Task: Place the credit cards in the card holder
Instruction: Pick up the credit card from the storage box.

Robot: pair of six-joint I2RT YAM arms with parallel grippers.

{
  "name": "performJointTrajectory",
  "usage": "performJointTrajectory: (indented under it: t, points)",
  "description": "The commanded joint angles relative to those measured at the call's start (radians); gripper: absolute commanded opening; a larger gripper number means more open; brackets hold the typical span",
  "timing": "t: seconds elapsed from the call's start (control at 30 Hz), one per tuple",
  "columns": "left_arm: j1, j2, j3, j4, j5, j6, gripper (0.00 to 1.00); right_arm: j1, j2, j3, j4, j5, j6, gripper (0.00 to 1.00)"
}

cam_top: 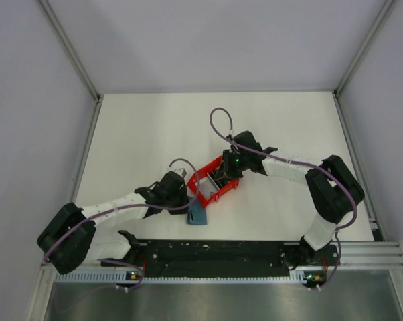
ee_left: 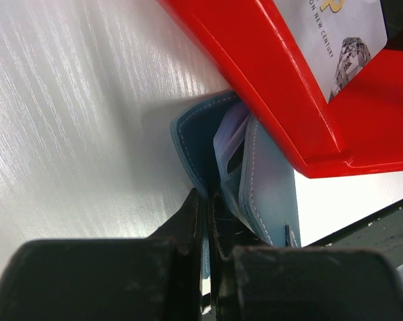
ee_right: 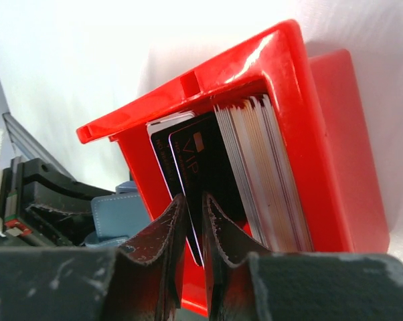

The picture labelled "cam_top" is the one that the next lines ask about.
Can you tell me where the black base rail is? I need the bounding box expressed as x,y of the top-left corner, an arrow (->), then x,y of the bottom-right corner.
136,239 -> 304,278

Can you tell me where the blue leather card holder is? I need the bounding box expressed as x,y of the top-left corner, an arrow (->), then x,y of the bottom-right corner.
186,197 -> 208,226

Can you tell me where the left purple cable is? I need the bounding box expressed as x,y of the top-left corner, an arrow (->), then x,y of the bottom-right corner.
43,158 -> 199,288

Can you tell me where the aluminium frame rail right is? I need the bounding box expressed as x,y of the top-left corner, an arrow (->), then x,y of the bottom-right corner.
339,241 -> 403,270

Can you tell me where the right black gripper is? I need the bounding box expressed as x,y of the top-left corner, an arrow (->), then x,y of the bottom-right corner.
214,150 -> 250,182

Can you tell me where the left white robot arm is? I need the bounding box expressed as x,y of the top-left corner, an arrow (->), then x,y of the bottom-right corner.
37,168 -> 189,275

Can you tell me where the grey slotted cable duct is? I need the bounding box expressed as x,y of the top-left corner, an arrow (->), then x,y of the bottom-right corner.
54,270 -> 321,284

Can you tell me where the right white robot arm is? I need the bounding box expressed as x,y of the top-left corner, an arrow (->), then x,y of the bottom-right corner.
222,131 -> 365,265

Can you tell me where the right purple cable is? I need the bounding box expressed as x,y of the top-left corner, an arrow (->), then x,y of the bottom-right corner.
209,108 -> 358,290

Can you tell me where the left aluminium frame post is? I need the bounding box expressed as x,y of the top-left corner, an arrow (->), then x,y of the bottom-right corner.
35,0 -> 101,102

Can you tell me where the aluminium frame post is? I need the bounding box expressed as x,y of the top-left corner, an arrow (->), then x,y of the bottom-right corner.
333,0 -> 398,99
35,0 -> 101,102

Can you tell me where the purple cable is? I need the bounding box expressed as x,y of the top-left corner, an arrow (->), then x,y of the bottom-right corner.
43,158 -> 199,288
209,108 -> 358,290

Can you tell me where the red plastic bin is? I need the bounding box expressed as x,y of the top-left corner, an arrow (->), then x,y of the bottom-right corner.
187,156 -> 240,208

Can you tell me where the right aluminium frame post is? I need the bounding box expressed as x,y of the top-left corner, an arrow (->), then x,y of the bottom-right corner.
333,0 -> 398,99

